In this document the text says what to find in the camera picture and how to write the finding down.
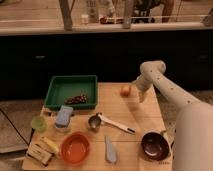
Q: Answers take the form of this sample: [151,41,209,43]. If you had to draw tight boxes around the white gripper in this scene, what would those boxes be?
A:
[133,75,152,103]

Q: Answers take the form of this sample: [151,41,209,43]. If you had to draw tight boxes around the white cup on counter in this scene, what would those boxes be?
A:
[81,14,89,24]

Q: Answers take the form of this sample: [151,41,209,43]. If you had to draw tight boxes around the red object on counter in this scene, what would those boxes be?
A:
[100,17,112,24]

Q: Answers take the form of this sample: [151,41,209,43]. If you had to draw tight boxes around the orange plastic bowl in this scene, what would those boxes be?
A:
[60,132,90,166]

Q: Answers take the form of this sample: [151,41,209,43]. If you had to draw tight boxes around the yellow corn toy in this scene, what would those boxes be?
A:
[43,137,59,154]

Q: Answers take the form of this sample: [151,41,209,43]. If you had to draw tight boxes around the dark brown bowl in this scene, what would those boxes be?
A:
[141,132,169,161]

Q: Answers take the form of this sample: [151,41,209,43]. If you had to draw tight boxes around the dark grape bunch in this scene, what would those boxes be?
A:
[65,94,87,105]

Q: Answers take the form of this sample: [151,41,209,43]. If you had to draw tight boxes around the wooden block toy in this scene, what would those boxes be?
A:
[27,144,52,166]

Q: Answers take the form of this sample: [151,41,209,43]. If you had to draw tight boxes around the blue sponge block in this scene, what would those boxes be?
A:
[55,105,73,128]

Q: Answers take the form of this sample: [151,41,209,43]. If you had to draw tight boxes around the green plastic cup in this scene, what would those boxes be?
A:
[30,116,46,132]

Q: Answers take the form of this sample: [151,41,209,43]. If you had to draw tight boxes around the black cable left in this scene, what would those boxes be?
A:
[0,108,36,147]

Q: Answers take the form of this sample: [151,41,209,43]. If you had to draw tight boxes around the small orange apple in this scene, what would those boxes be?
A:
[120,85,131,96]

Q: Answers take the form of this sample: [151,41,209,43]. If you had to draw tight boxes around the green plastic tray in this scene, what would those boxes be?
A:
[44,75,98,110]

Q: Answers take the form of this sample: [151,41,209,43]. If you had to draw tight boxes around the metal measuring cup white handle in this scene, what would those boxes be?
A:
[88,113,136,134]

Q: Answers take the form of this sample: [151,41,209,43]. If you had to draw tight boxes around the light blue spatula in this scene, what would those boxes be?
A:
[105,136,117,164]

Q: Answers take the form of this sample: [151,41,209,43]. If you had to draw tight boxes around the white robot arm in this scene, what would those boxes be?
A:
[133,60,213,171]

